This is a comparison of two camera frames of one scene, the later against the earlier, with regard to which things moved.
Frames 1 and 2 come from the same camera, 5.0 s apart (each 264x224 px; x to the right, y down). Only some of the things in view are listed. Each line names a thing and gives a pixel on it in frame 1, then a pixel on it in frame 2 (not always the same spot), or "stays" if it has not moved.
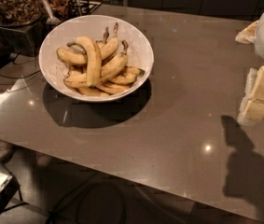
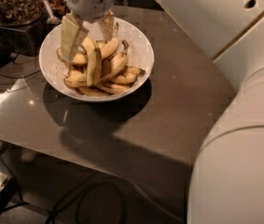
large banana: [108, 68] to [93, 60]
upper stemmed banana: [105, 47] stays
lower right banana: [112, 89] stays
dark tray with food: [62, 7] stays
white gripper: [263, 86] to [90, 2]
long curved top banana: [92, 55] stays
